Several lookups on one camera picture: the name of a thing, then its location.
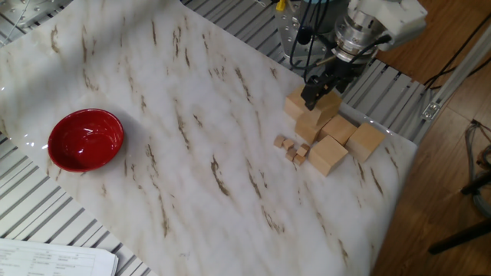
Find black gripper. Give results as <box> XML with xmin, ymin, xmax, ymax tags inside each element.
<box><xmin>300</xmin><ymin>56</ymin><xmax>367</xmax><ymax>112</ymax></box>

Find large wooden cube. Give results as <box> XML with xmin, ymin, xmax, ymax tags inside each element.
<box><xmin>308</xmin><ymin>134</ymin><xmax>349</xmax><ymax>177</ymax></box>
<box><xmin>305</xmin><ymin>90</ymin><xmax>343</xmax><ymax>130</ymax></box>
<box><xmin>284</xmin><ymin>84</ymin><xmax>308</xmax><ymax>120</ymax></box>
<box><xmin>344</xmin><ymin>122</ymin><xmax>387</xmax><ymax>164</ymax></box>
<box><xmin>319</xmin><ymin>114</ymin><xmax>358</xmax><ymax>146</ymax></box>
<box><xmin>294</xmin><ymin>114</ymin><xmax>331</xmax><ymax>146</ymax></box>

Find white printed paper stack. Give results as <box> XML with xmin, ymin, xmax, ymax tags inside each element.
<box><xmin>0</xmin><ymin>238</ymin><xmax>119</xmax><ymax>276</ymax></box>

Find white marble pattern board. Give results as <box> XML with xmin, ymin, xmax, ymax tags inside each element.
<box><xmin>0</xmin><ymin>0</ymin><xmax>418</xmax><ymax>276</ymax></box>

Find black stand legs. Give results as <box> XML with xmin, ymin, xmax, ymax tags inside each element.
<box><xmin>427</xmin><ymin>174</ymin><xmax>491</xmax><ymax>256</ymax></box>

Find red glossy bowl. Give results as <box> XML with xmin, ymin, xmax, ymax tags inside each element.
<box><xmin>47</xmin><ymin>108</ymin><xmax>125</xmax><ymax>173</ymax></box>

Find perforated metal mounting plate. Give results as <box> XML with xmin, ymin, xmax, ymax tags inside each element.
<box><xmin>0</xmin><ymin>0</ymin><xmax>74</xmax><ymax>30</ymax></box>

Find black gripper cable bundle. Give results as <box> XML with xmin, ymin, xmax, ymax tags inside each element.
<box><xmin>288</xmin><ymin>0</ymin><xmax>393</xmax><ymax>84</ymax></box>

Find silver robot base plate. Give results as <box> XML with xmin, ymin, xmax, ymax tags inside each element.
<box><xmin>274</xmin><ymin>0</ymin><xmax>334</xmax><ymax>69</ymax></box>

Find white wrist mount housing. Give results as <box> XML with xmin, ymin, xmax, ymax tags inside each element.
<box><xmin>347</xmin><ymin>0</ymin><xmax>428</xmax><ymax>52</ymax></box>

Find thin black floor cable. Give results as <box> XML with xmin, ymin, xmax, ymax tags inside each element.
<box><xmin>423</xmin><ymin>13</ymin><xmax>491</xmax><ymax>91</ymax></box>

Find aluminium frame rail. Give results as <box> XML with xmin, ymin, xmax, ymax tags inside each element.
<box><xmin>414</xmin><ymin>22</ymin><xmax>491</xmax><ymax>145</ymax></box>

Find grey cable bundle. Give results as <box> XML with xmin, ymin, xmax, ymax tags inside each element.
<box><xmin>463</xmin><ymin>120</ymin><xmax>491</xmax><ymax>219</ymax></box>

